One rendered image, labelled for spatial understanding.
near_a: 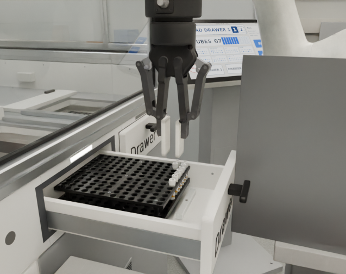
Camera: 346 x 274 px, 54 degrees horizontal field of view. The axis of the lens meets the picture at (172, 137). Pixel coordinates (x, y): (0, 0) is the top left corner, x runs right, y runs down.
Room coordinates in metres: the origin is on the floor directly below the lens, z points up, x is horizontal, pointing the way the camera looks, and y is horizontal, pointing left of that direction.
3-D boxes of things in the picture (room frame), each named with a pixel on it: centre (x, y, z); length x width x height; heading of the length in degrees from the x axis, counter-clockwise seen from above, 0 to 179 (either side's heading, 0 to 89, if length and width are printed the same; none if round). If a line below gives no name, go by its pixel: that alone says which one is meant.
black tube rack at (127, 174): (0.62, 0.09, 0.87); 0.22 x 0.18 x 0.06; 72
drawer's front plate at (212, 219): (0.56, -0.10, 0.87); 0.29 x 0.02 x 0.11; 162
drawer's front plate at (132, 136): (0.95, 0.08, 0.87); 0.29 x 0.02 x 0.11; 162
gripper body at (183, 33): (0.58, 0.00, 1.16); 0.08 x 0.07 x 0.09; 72
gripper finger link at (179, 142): (0.58, -0.01, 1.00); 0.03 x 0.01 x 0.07; 162
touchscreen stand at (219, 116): (1.52, -0.25, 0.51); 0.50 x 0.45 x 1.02; 24
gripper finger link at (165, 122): (0.59, 0.01, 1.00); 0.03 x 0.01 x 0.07; 162
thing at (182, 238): (0.63, 0.10, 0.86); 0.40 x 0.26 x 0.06; 72
